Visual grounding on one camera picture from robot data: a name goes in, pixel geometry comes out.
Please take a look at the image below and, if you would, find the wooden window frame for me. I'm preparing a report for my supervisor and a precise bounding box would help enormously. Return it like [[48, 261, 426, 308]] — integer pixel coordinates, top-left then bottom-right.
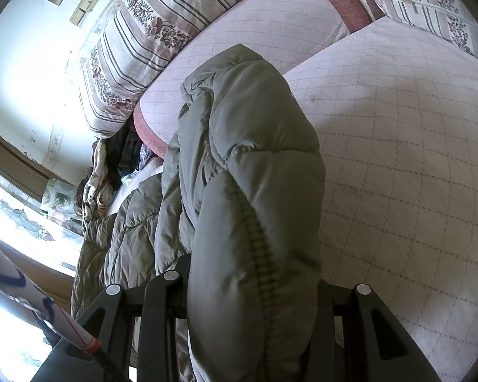
[[0, 123, 52, 203]]

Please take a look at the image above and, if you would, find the brown beige blanket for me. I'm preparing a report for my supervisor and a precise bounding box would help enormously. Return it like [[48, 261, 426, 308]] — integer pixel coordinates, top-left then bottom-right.
[[76, 139, 120, 223]]

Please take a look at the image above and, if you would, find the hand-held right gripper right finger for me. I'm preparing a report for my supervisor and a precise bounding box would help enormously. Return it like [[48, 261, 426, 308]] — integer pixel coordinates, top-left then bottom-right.
[[303, 279, 443, 382]]

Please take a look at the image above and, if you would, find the grey puffer jacket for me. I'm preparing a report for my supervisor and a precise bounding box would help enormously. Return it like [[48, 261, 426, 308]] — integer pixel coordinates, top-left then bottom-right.
[[69, 44, 327, 382]]

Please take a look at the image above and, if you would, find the striped floral pillow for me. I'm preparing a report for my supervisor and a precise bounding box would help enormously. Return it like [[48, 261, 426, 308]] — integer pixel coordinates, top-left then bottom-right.
[[79, 0, 277, 140], [352, 0, 478, 68]]

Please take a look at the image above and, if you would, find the pink quilted bed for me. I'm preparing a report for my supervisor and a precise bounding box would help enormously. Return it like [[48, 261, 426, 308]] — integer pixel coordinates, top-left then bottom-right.
[[104, 16, 478, 382]]

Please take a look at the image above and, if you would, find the pink quilted bolster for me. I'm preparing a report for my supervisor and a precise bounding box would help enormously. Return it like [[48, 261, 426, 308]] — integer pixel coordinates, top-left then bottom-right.
[[133, 0, 373, 156]]

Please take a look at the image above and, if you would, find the white baseball bat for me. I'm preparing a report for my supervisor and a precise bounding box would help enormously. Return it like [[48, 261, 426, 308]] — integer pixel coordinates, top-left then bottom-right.
[[0, 229, 101, 353]]

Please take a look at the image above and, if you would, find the black clothing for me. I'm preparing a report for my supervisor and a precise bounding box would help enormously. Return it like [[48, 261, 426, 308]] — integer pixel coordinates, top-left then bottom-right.
[[107, 129, 144, 180]]

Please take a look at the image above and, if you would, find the light purple patterned cloth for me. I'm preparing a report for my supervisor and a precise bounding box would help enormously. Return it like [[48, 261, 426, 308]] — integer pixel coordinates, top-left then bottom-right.
[[137, 143, 162, 172]]

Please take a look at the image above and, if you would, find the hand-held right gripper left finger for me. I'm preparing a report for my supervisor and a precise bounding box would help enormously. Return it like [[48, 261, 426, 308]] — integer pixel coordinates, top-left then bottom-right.
[[31, 254, 192, 382]]

